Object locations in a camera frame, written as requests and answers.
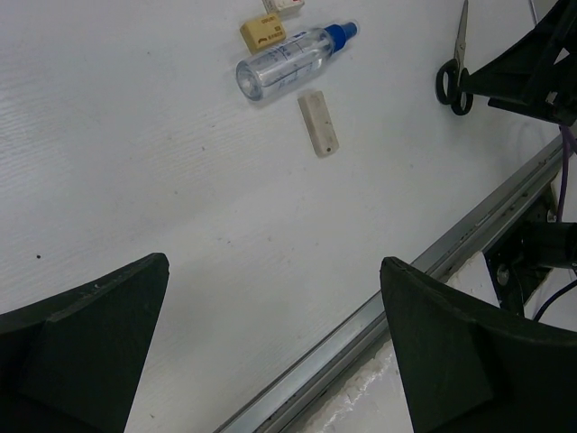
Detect black handled scissors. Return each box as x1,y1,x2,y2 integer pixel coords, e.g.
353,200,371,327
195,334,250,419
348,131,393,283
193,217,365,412
435,0,473,116

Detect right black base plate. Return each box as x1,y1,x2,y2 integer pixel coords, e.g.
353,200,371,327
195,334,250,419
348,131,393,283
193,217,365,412
484,214,576,316

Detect clear glue bottle blue cap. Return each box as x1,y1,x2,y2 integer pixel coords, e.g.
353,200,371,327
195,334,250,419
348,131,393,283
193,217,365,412
235,21,360,102

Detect beige eraser stick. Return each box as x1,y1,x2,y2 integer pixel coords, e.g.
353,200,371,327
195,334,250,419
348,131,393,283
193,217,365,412
298,91,339,158

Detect small yellow eraser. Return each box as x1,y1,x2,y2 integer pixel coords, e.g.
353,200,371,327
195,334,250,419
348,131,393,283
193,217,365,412
240,13,287,54

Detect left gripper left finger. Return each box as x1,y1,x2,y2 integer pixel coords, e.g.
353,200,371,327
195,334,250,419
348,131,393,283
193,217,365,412
1,253,169,432

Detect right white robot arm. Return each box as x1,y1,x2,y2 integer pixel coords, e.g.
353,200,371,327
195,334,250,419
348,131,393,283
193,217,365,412
463,0,576,126

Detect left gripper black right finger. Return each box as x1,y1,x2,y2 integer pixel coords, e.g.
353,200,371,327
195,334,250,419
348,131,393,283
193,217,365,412
380,257,576,432

